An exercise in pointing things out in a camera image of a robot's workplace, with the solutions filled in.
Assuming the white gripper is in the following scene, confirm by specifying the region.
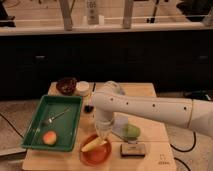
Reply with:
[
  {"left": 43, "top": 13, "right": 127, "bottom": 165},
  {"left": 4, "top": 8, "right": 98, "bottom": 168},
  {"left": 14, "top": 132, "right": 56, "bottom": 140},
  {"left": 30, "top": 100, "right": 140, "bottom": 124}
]
[{"left": 95, "top": 112, "right": 114, "bottom": 139}]

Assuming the yellow banana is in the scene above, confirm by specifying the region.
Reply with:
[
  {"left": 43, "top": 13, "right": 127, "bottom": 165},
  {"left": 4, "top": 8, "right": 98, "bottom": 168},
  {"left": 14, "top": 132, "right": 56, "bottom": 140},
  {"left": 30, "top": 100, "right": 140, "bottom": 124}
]
[{"left": 81, "top": 137, "right": 107, "bottom": 152}]

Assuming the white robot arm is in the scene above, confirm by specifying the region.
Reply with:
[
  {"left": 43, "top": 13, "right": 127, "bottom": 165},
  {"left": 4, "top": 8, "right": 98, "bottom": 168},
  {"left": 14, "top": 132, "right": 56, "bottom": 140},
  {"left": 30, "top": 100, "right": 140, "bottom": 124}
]
[{"left": 92, "top": 81, "right": 213, "bottom": 138}]

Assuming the red bowl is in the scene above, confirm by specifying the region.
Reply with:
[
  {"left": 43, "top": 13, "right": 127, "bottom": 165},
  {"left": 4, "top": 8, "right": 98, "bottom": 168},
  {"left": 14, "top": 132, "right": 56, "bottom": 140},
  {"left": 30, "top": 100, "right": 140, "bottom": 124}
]
[{"left": 79, "top": 134, "right": 112, "bottom": 166}]

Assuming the dark brown bowl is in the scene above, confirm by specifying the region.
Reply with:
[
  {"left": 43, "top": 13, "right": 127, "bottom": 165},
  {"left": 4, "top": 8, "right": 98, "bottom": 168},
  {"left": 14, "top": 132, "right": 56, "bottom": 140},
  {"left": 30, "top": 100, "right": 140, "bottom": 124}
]
[{"left": 56, "top": 77, "right": 77, "bottom": 95}]

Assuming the clear plastic bag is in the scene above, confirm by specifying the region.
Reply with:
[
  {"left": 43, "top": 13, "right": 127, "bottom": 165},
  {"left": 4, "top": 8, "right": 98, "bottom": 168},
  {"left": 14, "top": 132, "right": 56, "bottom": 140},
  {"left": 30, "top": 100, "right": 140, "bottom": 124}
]
[{"left": 112, "top": 115, "right": 138, "bottom": 143}]

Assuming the black brush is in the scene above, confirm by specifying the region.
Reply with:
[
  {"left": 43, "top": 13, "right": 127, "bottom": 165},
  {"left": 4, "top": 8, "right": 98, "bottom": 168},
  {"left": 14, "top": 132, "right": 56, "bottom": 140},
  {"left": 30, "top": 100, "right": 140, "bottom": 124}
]
[{"left": 84, "top": 83, "right": 96, "bottom": 113}]

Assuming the green apple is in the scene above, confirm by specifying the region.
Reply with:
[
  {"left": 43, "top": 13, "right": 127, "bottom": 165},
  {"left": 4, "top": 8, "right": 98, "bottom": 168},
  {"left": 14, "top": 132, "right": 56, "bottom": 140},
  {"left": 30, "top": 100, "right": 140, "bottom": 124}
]
[{"left": 123, "top": 124, "right": 140, "bottom": 138}]

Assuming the brown rectangular sponge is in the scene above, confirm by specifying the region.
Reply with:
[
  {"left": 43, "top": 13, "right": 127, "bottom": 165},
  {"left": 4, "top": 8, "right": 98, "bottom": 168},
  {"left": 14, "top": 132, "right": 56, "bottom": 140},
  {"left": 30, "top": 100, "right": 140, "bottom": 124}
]
[{"left": 120, "top": 144, "right": 146, "bottom": 157}]

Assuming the green tray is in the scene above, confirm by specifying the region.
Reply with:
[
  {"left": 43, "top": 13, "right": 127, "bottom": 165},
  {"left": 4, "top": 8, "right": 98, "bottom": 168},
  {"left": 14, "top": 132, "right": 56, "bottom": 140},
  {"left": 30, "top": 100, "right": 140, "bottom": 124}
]
[{"left": 22, "top": 95, "right": 82, "bottom": 152}]

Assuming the white cup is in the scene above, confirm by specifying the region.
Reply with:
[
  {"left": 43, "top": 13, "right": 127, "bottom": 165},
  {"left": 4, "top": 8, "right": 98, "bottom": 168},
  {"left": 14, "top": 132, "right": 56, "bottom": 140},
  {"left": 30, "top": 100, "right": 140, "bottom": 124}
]
[{"left": 76, "top": 81, "right": 90, "bottom": 96}]

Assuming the wooden board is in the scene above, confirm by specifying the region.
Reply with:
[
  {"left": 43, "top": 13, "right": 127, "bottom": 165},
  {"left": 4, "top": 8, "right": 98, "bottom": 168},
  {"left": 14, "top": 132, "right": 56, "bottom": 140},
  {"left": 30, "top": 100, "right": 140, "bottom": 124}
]
[{"left": 21, "top": 81, "right": 177, "bottom": 171}]

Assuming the silver fork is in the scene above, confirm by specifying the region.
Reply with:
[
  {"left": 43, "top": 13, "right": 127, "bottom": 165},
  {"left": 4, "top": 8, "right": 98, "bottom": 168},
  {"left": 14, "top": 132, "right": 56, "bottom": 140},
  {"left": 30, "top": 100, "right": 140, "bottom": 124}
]
[{"left": 42, "top": 108, "right": 71, "bottom": 126}]

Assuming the peach fruit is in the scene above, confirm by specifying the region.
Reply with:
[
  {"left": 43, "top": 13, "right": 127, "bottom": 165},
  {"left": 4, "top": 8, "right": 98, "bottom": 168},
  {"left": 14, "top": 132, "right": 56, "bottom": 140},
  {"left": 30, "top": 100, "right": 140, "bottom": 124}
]
[{"left": 42, "top": 131, "right": 57, "bottom": 145}]

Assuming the black cable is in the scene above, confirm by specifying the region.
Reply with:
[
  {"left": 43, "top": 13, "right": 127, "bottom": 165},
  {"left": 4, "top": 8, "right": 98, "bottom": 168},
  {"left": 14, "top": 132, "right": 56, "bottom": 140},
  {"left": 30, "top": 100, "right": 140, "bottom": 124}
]
[{"left": 170, "top": 132, "right": 197, "bottom": 171}]

